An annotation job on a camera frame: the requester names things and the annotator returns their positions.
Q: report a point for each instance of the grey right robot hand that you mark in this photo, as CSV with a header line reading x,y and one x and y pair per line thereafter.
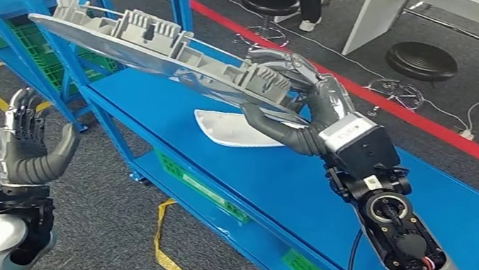
x,y
329,104

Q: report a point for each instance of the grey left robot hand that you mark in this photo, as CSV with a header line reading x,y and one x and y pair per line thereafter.
x,y
22,158

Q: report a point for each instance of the silver wheel hubcap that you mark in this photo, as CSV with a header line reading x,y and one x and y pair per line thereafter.
x,y
147,51

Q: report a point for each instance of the white plastic cover part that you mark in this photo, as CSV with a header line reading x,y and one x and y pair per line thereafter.
x,y
230,132

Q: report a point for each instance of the chrome chair base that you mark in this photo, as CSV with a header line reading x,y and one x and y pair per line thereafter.
x,y
261,37
395,93

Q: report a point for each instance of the black round stool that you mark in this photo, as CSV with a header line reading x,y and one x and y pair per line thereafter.
x,y
268,3
421,61

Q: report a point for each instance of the yellow floor tape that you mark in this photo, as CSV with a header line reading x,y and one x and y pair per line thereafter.
x,y
163,260

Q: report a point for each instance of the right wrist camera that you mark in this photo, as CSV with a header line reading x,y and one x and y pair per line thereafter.
x,y
361,147

